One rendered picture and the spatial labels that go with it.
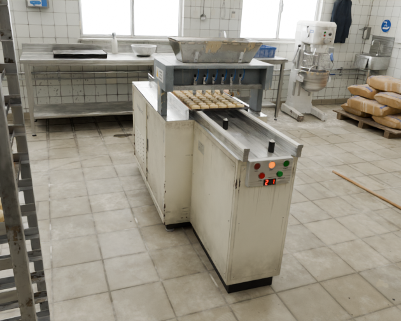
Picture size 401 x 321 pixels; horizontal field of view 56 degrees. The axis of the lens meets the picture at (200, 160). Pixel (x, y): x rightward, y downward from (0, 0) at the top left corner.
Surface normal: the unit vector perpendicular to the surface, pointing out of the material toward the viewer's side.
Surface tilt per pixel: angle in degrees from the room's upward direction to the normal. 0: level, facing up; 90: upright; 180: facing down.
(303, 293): 0
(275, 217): 90
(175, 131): 90
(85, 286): 0
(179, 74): 90
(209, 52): 115
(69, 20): 90
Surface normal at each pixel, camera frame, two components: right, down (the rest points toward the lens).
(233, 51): 0.27, 0.73
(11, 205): 0.36, 0.37
